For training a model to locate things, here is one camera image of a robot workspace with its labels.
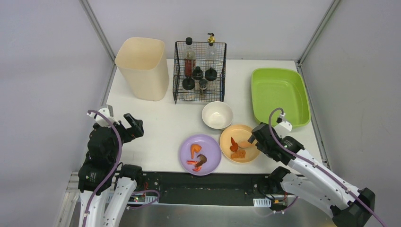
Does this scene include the orange plastic plate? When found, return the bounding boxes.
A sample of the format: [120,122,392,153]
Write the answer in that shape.
[219,124,260,163]

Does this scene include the beige plastic bin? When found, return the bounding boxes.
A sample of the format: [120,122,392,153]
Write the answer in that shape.
[115,37,169,101]

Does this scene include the small pepper jar black lid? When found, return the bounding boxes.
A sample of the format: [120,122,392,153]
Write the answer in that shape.
[199,79,208,96]

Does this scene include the clear jar black spout lid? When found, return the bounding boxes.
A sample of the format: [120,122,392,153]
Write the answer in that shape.
[205,67,217,91]

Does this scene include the salt shaker black pump lid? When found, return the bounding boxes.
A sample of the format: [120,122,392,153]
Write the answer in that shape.
[192,66,203,93]

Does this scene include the soy sauce bottle red label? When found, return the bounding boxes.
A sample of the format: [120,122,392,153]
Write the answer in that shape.
[184,37,196,77]

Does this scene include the clear bottle gold pump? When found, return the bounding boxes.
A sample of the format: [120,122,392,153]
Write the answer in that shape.
[206,33,217,61]

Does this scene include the white shaker black spout lid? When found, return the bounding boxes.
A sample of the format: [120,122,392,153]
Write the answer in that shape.
[182,77,195,101]

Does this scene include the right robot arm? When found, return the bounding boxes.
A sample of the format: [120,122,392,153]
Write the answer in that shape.
[248,123,375,227]

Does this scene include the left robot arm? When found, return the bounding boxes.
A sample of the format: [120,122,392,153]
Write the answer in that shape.
[78,112,144,227]

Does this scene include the salmon sushi food piece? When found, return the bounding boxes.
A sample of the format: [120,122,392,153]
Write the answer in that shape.
[237,140,253,149]

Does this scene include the fried chicken food piece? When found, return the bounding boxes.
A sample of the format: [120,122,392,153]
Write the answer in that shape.
[230,150,246,159]

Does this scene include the white ceramic bowl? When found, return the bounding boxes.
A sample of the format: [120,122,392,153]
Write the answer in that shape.
[201,101,234,130]

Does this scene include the green plastic tub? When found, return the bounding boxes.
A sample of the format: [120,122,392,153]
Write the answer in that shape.
[251,68,311,127]

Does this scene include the purple plastic plate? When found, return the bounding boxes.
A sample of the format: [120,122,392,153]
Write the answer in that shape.
[178,134,222,176]

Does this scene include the brown mushroom food piece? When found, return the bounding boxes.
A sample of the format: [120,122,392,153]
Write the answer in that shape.
[195,154,207,167]

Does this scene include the orange shrimp food piece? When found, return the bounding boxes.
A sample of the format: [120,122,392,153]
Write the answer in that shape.
[190,144,202,159]

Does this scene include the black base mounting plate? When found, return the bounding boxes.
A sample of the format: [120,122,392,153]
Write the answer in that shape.
[135,172,288,206]

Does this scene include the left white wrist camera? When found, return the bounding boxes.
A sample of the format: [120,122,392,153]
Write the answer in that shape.
[87,105,116,127]

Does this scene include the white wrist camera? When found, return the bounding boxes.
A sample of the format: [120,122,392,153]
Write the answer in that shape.
[273,113,293,138]
[87,105,116,127]

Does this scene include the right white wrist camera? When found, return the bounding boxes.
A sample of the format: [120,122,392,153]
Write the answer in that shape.
[273,113,293,138]

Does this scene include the black wire basket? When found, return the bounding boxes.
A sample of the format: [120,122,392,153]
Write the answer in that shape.
[172,41,227,103]

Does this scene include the aluminium frame rail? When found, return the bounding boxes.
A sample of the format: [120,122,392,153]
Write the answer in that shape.
[79,0,116,62]

